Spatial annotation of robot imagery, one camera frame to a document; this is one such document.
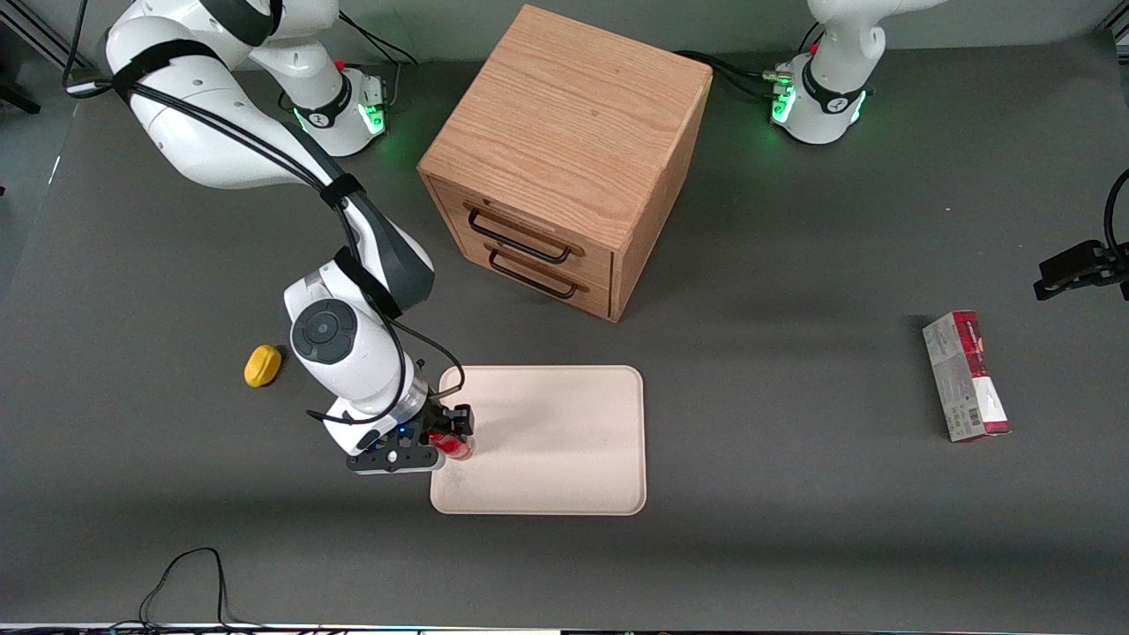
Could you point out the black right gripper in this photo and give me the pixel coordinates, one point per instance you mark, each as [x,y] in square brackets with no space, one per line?
[444,417]

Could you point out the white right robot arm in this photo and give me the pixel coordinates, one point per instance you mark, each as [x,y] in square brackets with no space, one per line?
[212,132]

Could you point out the beige rectangular tray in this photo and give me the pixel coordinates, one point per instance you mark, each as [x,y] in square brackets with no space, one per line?
[556,441]

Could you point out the yellow oval plastic object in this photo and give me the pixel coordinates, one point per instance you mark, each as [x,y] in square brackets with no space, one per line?
[263,366]

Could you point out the wooden drawer front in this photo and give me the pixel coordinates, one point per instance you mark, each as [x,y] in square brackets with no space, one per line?
[591,256]
[591,295]

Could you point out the wooden drawer cabinet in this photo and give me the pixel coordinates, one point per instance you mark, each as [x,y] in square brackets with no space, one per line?
[564,123]

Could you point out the red white carton box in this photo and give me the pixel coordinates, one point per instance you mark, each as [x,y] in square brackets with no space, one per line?
[966,379]

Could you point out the black tripod leg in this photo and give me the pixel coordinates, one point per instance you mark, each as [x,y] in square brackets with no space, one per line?
[18,95]

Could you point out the black clamp device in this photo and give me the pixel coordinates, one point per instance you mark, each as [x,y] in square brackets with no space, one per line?
[1076,269]

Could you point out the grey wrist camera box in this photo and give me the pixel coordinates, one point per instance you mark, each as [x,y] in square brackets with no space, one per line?
[392,460]

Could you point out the aluminium frame profile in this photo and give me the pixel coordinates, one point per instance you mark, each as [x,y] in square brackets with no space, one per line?
[31,31]

